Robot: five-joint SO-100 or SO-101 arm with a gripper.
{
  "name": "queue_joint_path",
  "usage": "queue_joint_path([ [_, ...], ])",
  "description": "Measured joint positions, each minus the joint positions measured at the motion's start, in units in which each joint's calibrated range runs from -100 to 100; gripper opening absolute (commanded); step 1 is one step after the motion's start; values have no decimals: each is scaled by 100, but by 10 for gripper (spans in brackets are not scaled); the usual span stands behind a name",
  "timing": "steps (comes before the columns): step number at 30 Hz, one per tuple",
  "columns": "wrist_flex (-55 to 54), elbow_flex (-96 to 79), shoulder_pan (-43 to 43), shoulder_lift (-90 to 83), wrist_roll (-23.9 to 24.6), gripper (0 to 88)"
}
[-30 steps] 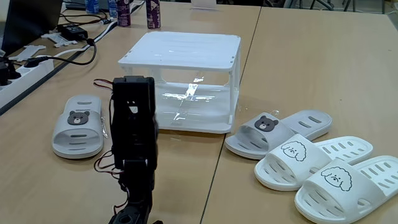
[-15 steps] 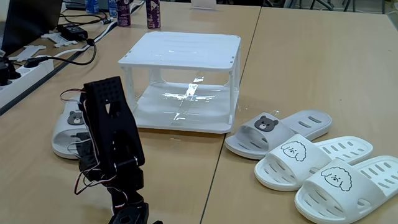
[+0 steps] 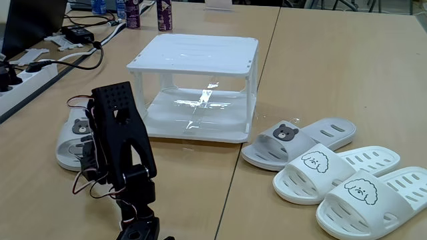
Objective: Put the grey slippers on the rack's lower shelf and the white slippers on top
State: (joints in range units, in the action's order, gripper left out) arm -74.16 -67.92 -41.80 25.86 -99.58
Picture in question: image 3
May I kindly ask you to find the grey bear slipper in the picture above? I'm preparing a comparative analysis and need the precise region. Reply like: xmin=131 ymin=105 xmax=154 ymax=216
xmin=55 ymin=107 xmax=97 ymax=173
xmin=240 ymin=117 xmax=357 ymax=172

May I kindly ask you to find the white dog slipper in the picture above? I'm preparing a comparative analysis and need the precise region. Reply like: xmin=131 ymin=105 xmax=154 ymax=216
xmin=272 ymin=143 xmax=401 ymax=205
xmin=316 ymin=165 xmax=427 ymax=240

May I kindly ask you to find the white two-shelf shoe rack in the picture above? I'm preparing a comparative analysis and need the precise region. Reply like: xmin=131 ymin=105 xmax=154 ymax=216
xmin=126 ymin=33 xmax=260 ymax=144

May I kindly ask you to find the white power strip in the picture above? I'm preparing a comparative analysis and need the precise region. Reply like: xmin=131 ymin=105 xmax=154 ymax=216
xmin=0 ymin=59 xmax=59 ymax=116

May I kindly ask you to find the black plug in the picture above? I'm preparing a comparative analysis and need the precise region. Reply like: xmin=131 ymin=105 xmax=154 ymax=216
xmin=0 ymin=61 xmax=23 ymax=93

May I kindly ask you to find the black power adapter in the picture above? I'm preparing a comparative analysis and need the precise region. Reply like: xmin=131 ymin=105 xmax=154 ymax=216
xmin=61 ymin=25 xmax=95 ymax=45

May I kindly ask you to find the black monitor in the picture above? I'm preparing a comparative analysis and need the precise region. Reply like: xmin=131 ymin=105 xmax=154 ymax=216
xmin=1 ymin=0 xmax=68 ymax=61

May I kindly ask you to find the purple drink can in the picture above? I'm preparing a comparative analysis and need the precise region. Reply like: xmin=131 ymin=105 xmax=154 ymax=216
xmin=155 ymin=0 xmax=173 ymax=32
xmin=125 ymin=0 xmax=141 ymax=30

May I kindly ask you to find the blue labelled bottle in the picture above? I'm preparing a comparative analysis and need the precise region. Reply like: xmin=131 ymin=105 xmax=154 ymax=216
xmin=91 ymin=0 xmax=107 ymax=16
xmin=115 ymin=0 xmax=127 ymax=19

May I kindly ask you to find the white card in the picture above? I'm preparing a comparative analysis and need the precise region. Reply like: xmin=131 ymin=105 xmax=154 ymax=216
xmin=204 ymin=0 xmax=234 ymax=11

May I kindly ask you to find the black chair base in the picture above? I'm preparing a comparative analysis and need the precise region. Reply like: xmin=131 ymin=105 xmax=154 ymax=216
xmin=282 ymin=0 xmax=384 ymax=14

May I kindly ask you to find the black power cable with plug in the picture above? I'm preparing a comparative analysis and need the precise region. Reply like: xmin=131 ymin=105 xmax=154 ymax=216
xmin=25 ymin=40 xmax=105 ymax=73

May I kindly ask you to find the white flat plastic bracket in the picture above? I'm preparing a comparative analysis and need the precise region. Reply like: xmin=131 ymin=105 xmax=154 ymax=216
xmin=9 ymin=48 xmax=50 ymax=67
xmin=43 ymin=34 xmax=84 ymax=52

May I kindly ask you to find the white cable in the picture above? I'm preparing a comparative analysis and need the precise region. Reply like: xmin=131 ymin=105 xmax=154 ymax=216
xmin=36 ymin=0 xmax=157 ymax=64

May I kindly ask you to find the thin black cable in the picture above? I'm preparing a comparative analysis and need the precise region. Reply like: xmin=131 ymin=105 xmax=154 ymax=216
xmin=63 ymin=9 xmax=117 ymax=29

